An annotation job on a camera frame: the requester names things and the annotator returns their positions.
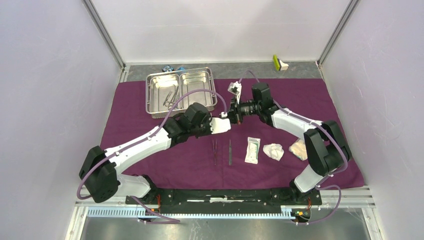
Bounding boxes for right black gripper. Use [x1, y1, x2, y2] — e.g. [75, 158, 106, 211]
[226, 95, 261, 125]

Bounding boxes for steel scalpel handle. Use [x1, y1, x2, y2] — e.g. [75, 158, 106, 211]
[228, 139, 232, 166]
[212, 139, 218, 166]

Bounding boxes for white sterile packet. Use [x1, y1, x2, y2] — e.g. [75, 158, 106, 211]
[244, 137, 261, 165]

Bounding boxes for metal instrument tray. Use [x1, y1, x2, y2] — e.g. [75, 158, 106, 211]
[145, 67, 218, 119]

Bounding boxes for white gauze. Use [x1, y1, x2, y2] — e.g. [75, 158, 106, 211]
[263, 143, 284, 161]

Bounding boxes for beige gauze roll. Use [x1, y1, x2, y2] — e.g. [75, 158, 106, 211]
[288, 138, 308, 161]

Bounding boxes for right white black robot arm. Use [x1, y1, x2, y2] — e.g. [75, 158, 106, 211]
[227, 81, 352, 204]

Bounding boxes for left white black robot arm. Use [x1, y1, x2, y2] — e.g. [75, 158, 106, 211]
[78, 102, 213, 204]

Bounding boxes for steel surgical scissors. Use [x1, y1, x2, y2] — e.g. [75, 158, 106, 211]
[162, 86, 179, 110]

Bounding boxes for yellow green white object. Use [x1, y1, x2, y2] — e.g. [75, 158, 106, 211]
[272, 54, 289, 72]

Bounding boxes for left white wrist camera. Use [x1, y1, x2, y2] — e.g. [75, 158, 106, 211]
[210, 112, 231, 135]

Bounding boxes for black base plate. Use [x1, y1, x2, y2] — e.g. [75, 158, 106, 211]
[139, 187, 323, 214]

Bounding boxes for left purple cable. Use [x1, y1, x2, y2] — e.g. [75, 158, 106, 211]
[76, 89, 228, 225]

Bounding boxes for purple cable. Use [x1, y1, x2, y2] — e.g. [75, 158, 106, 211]
[76, 89, 228, 225]
[237, 70, 349, 226]

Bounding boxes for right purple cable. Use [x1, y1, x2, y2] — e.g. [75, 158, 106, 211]
[237, 70, 349, 226]

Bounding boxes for aluminium frame rail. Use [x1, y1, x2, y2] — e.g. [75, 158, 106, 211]
[65, 186, 385, 240]

